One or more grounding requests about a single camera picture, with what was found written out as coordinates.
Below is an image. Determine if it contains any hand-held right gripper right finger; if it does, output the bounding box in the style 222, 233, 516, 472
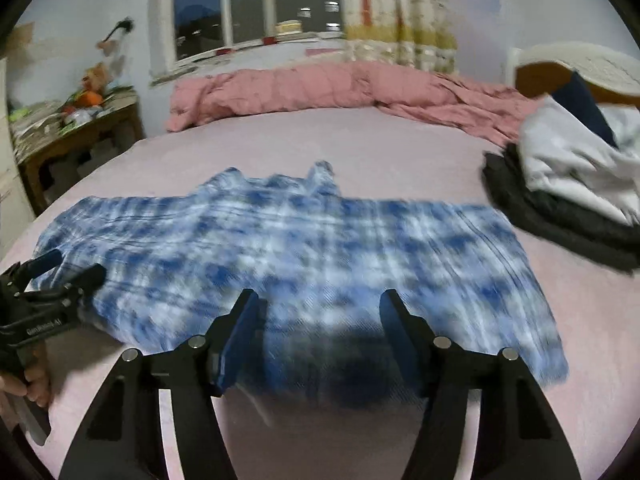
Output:
379, 290, 583, 480

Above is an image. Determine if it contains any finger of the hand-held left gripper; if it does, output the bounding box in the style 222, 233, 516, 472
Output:
25, 262, 107, 320
7, 249, 63, 287

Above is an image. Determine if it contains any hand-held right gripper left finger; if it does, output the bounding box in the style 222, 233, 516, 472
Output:
59, 288, 268, 480

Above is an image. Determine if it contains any blue plaid shirt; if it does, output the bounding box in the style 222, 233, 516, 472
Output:
32, 160, 571, 408

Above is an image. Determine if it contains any person's left hand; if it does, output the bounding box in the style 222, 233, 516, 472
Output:
0, 347, 53, 408

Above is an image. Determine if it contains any white drawer cabinet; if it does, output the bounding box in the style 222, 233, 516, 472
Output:
0, 55, 36, 256

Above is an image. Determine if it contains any wooden side table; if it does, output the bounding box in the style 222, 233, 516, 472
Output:
17, 92, 146, 216

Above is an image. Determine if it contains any stack of books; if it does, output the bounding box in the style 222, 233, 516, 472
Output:
102, 87, 138, 111

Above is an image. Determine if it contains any black folded garment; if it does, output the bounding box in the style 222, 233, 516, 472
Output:
481, 147, 640, 275

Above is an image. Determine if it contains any brown paper bag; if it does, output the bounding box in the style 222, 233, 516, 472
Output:
82, 62, 111, 92

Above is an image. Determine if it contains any white and navy garment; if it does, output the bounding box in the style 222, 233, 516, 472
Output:
517, 71, 640, 228

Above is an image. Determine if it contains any pink checked quilt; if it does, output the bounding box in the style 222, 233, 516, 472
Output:
165, 60, 546, 147

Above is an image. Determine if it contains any white and wooden headboard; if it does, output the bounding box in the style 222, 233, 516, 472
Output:
506, 42, 640, 111

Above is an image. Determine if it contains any white framed window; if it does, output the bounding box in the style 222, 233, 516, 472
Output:
160, 0, 346, 73

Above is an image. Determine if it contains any tree print curtain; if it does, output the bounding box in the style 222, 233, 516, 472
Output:
340, 0, 458, 73

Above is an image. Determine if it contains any wall lamp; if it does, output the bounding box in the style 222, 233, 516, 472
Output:
97, 19, 136, 53

